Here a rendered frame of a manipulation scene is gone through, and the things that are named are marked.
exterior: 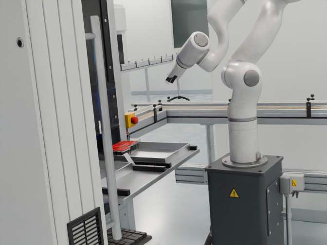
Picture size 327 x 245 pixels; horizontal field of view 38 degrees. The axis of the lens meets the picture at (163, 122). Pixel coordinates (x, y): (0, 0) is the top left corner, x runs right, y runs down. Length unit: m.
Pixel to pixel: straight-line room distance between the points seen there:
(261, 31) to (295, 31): 1.44
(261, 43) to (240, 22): 1.53
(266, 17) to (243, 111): 0.38
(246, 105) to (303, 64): 1.51
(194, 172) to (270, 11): 1.44
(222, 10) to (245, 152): 0.58
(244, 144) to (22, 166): 1.06
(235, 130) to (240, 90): 0.18
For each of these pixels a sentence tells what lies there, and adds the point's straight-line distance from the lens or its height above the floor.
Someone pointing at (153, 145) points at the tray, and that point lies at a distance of 2.28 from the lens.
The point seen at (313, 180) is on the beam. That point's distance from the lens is 2.92.
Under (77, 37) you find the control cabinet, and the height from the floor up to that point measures 1.43.
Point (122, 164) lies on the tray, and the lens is 1.97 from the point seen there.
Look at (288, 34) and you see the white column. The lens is 3.40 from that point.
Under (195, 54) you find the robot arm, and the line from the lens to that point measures 1.86.
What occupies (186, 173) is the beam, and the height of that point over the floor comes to 0.50.
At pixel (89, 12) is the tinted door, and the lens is 2.21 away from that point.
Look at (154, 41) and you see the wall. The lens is 11.07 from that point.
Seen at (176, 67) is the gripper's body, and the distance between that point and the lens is 1.96.
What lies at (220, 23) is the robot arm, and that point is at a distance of 1.89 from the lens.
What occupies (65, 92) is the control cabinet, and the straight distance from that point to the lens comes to 1.12.
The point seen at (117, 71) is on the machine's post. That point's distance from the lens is 2.34.
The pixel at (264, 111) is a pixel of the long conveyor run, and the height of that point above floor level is 0.92.
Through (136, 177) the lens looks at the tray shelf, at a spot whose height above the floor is 0.88.
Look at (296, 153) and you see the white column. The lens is 3.51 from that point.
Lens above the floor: 1.43
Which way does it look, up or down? 11 degrees down
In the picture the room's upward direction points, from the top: 5 degrees counter-clockwise
